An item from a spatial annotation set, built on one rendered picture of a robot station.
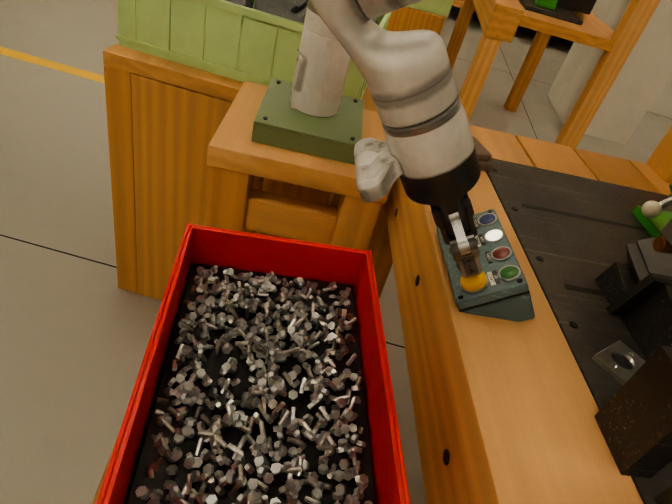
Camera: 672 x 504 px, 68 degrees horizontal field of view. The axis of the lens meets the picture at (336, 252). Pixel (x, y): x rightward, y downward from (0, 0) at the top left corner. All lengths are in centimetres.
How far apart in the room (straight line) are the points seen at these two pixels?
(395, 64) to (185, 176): 108
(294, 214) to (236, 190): 12
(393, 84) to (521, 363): 32
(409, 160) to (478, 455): 27
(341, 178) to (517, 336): 42
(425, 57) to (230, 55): 93
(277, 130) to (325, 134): 8
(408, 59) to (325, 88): 52
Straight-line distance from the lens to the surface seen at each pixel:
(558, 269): 75
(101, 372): 160
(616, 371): 63
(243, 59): 130
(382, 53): 42
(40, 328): 174
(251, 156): 87
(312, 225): 95
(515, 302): 59
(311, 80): 92
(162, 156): 143
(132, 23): 140
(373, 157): 48
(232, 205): 93
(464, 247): 48
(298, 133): 89
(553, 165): 112
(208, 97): 131
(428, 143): 44
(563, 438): 53
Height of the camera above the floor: 127
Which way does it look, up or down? 37 degrees down
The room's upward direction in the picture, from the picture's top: 16 degrees clockwise
